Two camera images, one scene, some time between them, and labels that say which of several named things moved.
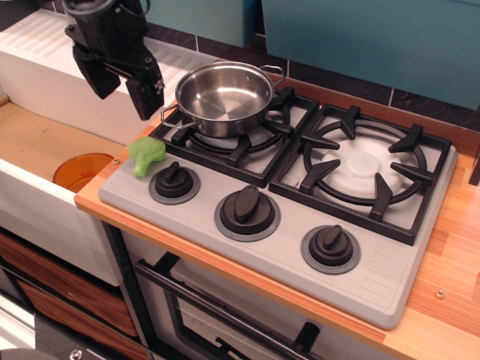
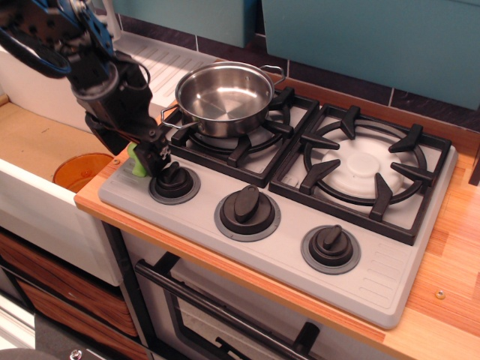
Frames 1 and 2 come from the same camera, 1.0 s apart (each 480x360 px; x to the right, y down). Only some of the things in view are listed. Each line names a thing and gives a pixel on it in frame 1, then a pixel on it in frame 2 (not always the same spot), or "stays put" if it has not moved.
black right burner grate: (380, 174) stays put
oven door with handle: (195, 313) stays put
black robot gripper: (116, 30) -> (121, 91)
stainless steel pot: (224, 99) stays put
